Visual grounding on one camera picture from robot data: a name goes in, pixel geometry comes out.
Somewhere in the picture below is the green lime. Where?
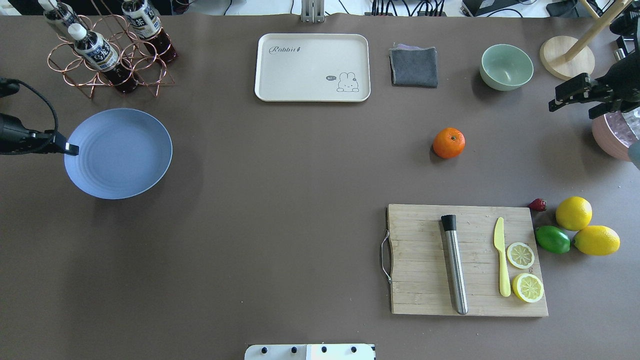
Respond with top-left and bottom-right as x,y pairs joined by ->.
534,225 -> 571,255

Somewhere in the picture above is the copper wire bottle rack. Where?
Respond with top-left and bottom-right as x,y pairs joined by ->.
46,0 -> 175,100

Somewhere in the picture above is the orange mandarin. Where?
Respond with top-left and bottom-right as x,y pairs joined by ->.
432,127 -> 466,159

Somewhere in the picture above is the tea bottle upper rack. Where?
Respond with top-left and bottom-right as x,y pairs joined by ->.
121,0 -> 178,64

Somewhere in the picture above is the tea bottle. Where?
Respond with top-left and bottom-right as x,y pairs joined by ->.
38,0 -> 87,39
67,23 -> 138,94

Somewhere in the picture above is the wooden cup tree stand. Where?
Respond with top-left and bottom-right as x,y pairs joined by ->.
539,0 -> 632,81

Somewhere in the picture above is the cream rabbit tray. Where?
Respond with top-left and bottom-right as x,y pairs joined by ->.
254,33 -> 371,103

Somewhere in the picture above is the yellow lemon near lime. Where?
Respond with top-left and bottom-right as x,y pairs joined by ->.
573,225 -> 621,256

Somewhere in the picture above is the thin lemon slice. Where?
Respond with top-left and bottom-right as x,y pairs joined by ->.
506,242 -> 535,270

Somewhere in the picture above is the yellow lemon near strawberry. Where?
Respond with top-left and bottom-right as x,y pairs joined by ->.
555,196 -> 593,231

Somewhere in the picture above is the tea bottle lower front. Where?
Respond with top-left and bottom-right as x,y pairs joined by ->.
67,23 -> 138,94

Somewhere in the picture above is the tea bottle lower side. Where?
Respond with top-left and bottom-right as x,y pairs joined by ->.
38,0 -> 87,39

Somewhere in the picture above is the green bowl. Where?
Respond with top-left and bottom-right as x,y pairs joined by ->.
479,44 -> 534,92

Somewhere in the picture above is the grey folded cloth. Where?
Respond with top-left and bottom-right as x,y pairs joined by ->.
389,43 -> 439,89

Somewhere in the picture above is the steel muddler black tip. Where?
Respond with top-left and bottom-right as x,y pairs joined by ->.
441,214 -> 469,315

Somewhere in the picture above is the bamboo cutting board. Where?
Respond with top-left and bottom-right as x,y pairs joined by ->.
386,203 -> 549,318

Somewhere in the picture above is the aluminium frame post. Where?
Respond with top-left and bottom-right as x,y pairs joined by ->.
301,0 -> 325,24

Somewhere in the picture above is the yellow plastic knife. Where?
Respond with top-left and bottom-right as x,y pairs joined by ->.
493,217 -> 512,297

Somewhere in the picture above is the pink ice bowl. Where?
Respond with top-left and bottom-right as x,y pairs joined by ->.
591,109 -> 640,162

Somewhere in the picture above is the red strawberry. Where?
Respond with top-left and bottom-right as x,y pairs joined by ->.
527,198 -> 547,212

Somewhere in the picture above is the thick lemon half slice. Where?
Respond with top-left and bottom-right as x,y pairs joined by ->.
511,273 -> 545,303

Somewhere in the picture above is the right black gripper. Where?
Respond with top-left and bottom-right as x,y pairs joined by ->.
548,50 -> 640,120

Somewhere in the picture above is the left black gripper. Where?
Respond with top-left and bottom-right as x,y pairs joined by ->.
0,113 -> 80,157

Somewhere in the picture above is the blue plate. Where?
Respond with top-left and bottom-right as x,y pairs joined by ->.
64,108 -> 173,199

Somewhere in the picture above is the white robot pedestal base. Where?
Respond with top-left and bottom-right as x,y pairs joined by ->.
244,342 -> 377,360

